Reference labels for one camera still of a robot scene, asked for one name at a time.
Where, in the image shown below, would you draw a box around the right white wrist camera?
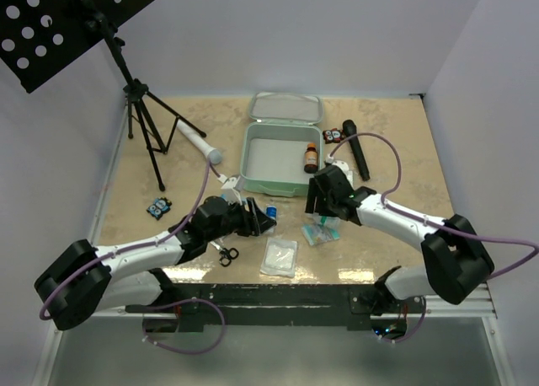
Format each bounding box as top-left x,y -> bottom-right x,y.
327,159 -> 354,186

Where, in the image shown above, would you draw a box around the red owl toy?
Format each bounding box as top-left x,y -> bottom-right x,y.
323,128 -> 345,144

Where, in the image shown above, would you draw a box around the clear bottle green label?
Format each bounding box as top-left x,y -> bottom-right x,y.
313,216 -> 341,229

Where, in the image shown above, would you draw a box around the black base frame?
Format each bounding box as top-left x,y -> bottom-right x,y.
125,282 -> 426,335

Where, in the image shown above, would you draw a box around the black handled scissors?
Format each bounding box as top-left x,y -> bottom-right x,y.
211,241 -> 239,267

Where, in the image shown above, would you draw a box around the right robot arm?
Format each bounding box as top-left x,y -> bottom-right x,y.
306,165 -> 494,313

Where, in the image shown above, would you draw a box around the blue label bandage roll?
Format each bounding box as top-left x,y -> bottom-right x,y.
265,205 -> 278,222

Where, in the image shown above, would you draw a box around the brown medicine bottle orange cap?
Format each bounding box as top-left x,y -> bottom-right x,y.
304,142 -> 319,174

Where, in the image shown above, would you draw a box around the mint green medicine case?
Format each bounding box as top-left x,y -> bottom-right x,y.
240,92 -> 324,197

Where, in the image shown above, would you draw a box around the blue owl toy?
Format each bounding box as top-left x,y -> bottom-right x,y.
147,197 -> 173,220

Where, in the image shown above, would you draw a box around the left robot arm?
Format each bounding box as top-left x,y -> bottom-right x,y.
34,196 -> 276,330

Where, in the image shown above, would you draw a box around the teal cotton swab bag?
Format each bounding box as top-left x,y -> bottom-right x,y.
302,224 -> 340,246

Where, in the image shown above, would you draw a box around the white gauze pad packet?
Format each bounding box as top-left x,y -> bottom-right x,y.
260,238 -> 298,278

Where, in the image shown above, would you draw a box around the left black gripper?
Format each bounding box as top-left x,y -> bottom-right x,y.
205,196 -> 276,243

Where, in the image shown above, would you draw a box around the black perforated music stand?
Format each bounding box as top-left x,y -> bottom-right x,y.
1,0 -> 185,191

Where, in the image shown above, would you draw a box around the black microphone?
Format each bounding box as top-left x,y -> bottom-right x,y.
342,120 -> 371,181

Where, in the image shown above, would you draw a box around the white microphone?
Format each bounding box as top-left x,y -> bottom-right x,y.
176,120 -> 223,165

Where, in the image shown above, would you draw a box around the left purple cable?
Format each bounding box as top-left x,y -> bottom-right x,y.
40,160 -> 231,353

